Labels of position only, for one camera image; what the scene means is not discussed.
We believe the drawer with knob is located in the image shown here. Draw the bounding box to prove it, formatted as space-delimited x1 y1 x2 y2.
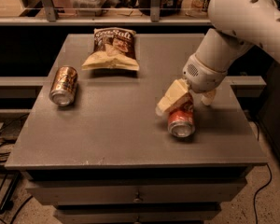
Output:
26 178 246 205
54 203 221 224

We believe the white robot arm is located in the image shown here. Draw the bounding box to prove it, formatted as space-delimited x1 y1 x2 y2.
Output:
156 0 280 116

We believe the lower drawer with knob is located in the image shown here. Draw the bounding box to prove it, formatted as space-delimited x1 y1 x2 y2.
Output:
54 203 221 224

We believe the black cables left floor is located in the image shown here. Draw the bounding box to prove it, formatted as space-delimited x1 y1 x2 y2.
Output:
0 113 34 224

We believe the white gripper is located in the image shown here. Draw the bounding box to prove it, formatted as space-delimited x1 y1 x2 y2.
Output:
155 54 227 117

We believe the black cable right floor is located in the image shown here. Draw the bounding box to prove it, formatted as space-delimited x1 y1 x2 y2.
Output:
252 163 273 224

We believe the grey metal shelf rail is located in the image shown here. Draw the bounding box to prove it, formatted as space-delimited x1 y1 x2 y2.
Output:
0 0 211 26

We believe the gold soda can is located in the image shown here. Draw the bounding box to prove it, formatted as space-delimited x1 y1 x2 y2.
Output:
49 66 78 106

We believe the sea salt chips bag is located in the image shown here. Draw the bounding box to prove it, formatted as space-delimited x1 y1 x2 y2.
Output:
82 27 139 71

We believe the red coke can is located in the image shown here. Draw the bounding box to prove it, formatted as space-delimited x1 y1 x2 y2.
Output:
167 94 195 138

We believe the grey drawer cabinet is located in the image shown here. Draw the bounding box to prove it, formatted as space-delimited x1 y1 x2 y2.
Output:
4 33 269 224

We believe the upper drawer with knob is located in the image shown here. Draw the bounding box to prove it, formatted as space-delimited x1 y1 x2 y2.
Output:
26 178 246 205

